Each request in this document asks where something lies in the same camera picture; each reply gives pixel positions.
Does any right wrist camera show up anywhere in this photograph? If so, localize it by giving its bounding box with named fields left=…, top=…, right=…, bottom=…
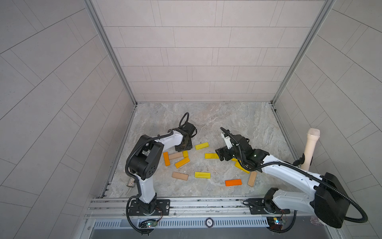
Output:
left=221, top=132, right=233, bottom=150

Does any circuit board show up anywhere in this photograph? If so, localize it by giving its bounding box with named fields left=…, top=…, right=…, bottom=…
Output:
left=139, top=219, right=158, bottom=229
left=267, top=217, right=286, bottom=231

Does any tan block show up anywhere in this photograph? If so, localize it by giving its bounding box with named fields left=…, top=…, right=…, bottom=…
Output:
left=172, top=172, right=189, bottom=181
left=247, top=171, right=257, bottom=187
left=169, top=152, right=184, bottom=160

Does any glitter silver microphone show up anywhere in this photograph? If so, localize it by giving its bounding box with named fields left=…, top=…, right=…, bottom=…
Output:
left=126, top=177, right=136, bottom=188

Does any yellow block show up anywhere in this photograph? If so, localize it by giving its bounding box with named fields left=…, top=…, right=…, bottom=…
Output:
left=235, top=162, right=250, bottom=174
left=195, top=142, right=209, bottom=150
left=183, top=150, right=189, bottom=158
left=205, top=153, right=219, bottom=159
left=195, top=172, right=211, bottom=179

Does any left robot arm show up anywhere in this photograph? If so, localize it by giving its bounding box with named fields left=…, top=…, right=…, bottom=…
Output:
left=125, top=122, right=197, bottom=214

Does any left circuit board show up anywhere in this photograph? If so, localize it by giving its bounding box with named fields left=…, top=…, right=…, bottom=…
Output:
left=139, top=219, right=158, bottom=229

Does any right circuit board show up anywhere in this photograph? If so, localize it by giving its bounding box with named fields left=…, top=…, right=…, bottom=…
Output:
left=267, top=217, right=286, bottom=231

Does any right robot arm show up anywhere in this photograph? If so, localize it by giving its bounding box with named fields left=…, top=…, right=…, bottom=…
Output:
left=215, top=129, right=368, bottom=228

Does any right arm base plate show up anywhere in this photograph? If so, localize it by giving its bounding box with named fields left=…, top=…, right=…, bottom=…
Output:
left=243, top=198, right=290, bottom=215

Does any aluminium rail frame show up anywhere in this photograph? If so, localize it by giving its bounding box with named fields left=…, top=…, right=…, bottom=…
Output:
left=85, top=192, right=314, bottom=219

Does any beige microphone on stand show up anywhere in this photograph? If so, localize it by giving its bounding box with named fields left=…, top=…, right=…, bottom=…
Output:
left=300, top=128, right=320, bottom=171

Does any amber orange block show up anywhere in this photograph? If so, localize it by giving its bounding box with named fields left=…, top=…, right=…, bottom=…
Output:
left=175, top=157, right=190, bottom=168

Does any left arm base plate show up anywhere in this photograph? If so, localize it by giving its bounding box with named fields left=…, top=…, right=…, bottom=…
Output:
left=127, top=198, right=171, bottom=216

